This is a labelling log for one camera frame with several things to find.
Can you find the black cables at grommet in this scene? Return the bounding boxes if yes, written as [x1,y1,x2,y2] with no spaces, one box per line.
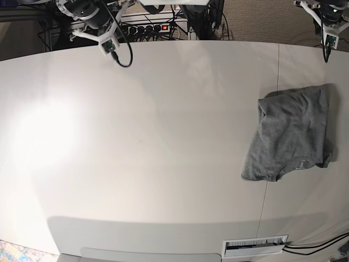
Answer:
[283,232,349,256]

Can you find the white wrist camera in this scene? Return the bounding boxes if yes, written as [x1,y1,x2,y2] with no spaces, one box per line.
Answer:
[99,38,119,55]
[324,33,339,50]

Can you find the black power strip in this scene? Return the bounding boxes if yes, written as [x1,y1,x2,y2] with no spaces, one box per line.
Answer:
[122,23,173,43]

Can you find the white cable grommet tray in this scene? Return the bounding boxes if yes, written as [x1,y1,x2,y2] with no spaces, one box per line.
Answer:
[221,235,288,259]

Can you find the grey T-shirt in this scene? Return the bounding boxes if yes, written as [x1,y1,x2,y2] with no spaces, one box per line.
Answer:
[241,84,336,182]

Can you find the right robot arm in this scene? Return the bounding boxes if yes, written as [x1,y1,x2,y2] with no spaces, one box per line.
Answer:
[56,1,135,47]

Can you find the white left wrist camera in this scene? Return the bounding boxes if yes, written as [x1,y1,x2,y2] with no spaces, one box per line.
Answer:
[324,33,339,50]

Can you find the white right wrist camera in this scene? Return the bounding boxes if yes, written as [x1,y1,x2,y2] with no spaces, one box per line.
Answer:
[99,38,119,55]

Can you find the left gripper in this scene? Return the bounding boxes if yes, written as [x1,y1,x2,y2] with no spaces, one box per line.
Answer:
[293,0,348,34]

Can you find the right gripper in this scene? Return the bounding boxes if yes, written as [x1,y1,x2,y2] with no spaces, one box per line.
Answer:
[68,1,135,43]

